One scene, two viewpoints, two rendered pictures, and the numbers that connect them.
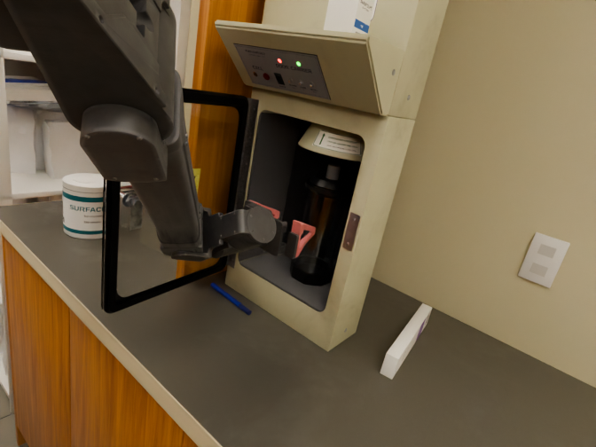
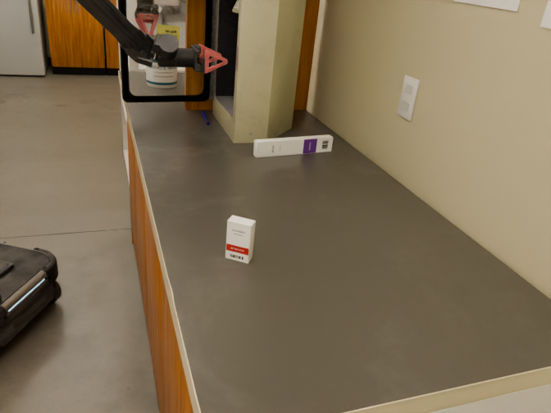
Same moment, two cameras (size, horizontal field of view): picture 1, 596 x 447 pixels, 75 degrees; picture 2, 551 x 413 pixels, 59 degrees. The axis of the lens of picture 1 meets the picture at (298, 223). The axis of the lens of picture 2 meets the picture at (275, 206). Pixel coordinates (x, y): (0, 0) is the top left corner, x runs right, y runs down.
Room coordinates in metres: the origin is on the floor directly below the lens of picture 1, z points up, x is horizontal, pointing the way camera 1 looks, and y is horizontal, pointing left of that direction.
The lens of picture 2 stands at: (-0.49, -1.04, 1.47)
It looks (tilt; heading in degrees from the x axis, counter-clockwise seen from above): 26 degrees down; 33
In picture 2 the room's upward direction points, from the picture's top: 6 degrees clockwise
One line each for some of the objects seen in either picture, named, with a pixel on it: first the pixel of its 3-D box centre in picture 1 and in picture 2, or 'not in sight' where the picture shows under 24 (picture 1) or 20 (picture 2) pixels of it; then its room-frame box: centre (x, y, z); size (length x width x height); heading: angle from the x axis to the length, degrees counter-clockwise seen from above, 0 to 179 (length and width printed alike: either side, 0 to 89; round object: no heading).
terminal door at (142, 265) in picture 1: (180, 197); (166, 43); (0.70, 0.23, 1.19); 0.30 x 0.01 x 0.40; 149
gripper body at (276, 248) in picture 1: (252, 231); (187, 57); (0.64, 0.08, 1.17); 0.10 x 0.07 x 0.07; 52
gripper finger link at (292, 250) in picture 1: (293, 231); (211, 60); (0.68, 0.01, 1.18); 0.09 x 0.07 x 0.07; 142
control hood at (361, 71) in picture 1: (297, 66); not in sight; (0.71, 0.05, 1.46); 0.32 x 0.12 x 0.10; 54
